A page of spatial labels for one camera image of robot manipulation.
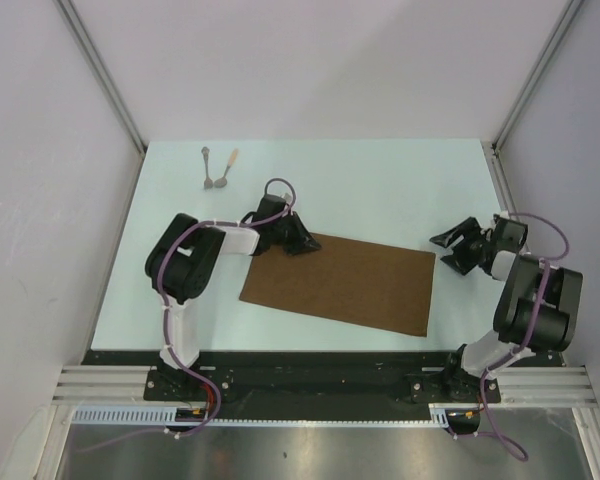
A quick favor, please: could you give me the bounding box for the aluminium front rail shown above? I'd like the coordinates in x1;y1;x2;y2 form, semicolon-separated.
53;366;598;408

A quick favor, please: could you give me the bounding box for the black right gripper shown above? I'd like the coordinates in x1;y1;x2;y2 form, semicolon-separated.
430;216;494;275

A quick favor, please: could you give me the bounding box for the metal fork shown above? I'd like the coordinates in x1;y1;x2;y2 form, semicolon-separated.
201;146;214;190

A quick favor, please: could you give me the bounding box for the aluminium corner post left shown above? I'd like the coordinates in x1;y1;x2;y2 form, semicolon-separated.
53;0;148;158

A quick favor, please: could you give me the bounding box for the aluminium corner post right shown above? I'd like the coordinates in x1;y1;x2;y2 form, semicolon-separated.
489;0;600;151

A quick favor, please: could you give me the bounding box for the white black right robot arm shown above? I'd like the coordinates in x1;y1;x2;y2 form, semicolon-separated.
429;211;584;401

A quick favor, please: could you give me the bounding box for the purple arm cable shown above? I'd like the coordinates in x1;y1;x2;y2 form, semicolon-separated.
74;178;296;454
449;212;571;460

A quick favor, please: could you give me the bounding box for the brown cloth napkin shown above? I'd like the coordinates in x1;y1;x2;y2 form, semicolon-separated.
239;234;435;337

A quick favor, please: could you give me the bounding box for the spoon with wooden handle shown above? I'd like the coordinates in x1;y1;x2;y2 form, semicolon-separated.
214;148;239;189

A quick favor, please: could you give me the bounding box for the white slotted cable duct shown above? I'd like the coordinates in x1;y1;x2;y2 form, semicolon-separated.
72;402;454;427

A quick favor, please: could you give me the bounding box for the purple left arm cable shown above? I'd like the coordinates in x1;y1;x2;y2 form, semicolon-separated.
74;178;296;454

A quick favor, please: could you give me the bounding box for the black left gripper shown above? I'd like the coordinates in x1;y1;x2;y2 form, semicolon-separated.
269;211;320;256

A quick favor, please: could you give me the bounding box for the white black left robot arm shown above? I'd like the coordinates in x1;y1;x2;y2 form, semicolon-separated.
145;194;321;400

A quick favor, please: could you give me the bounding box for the aluminium corner post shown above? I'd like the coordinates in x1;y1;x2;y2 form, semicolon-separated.
489;0;600;151
53;0;148;158

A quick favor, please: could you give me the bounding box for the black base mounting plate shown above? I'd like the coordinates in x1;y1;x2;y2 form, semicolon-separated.
82;349;566;436

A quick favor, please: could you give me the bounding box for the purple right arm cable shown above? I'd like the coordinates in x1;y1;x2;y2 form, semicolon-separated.
449;212;571;460

